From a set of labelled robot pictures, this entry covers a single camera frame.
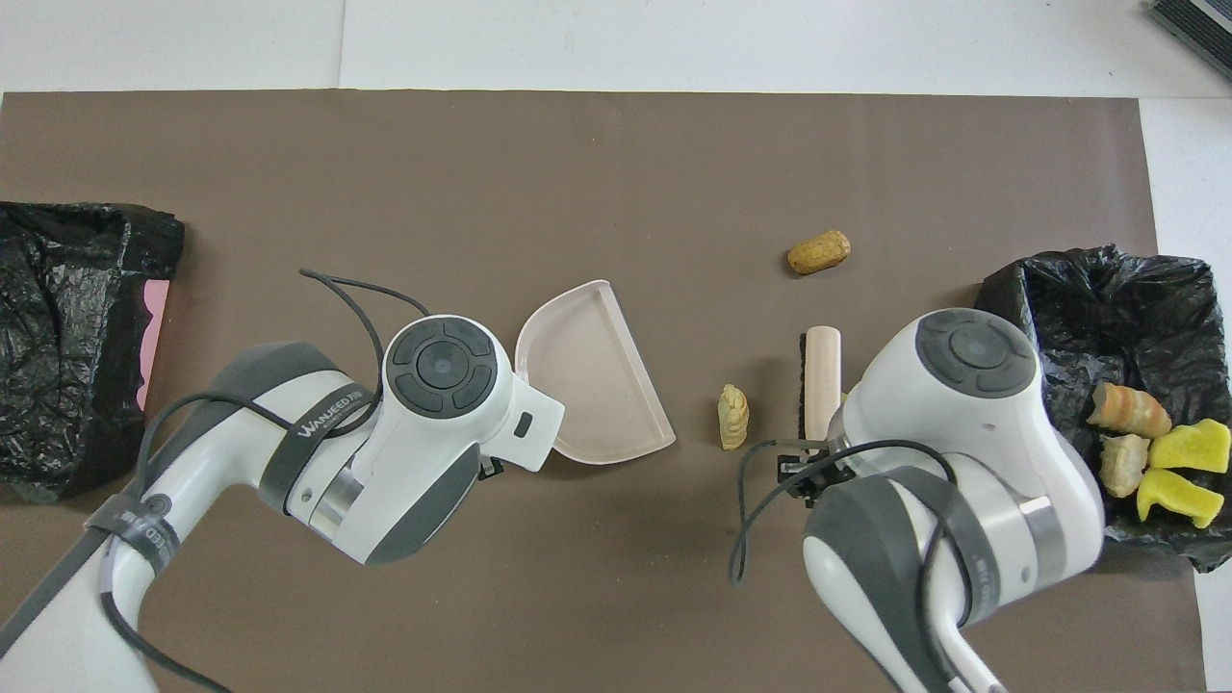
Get brown table mat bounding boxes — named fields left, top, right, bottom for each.
left=0, top=90, right=1209, bottom=693

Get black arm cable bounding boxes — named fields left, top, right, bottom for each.
left=729, top=438, right=963, bottom=586
left=298, top=268, right=431, bottom=434

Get black bag lined bin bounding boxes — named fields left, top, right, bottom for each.
left=974, top=244, right=1232, bottom=575

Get beige hand brush black bristles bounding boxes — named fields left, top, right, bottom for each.
left=796, top=326, right=844, bottom=453

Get notched yellow foam chunk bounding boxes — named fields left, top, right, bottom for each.
left=1136, top=469, right=1225, bottom=529

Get pink plastic bin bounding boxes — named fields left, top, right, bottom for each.
left=135, top=279, right=172, bottom=412

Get right black bag bin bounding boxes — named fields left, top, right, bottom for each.
left=0, top=200, right=186, bottom=503

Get beige plastic dustpan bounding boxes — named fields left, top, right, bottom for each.
left=514, top=279, right=677, bottom=467

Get pale beige bread chunk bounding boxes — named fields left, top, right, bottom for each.
left=1099, top=433, right=1152, bottom=499

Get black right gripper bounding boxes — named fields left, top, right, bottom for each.
left=778, top=443, right=854, bottom=503

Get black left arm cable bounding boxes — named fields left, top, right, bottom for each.
left=298, top=268, right=431, bottom=434

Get black ribbed object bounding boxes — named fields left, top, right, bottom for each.
left=1145, top=0, right=1232, bottom=83

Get small ridged shell pastry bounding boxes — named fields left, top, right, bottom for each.
left=717, top=384, right=750, bottom=451

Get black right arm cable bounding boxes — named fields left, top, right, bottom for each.
left=729, top=438, right=963, bottom=586

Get orange striped croissant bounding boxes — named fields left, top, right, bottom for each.
left=1088, top=382, right=1173, bottom=440

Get brown oval bread roll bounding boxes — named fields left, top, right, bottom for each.
left=786, top=229, right=853, bottom=277

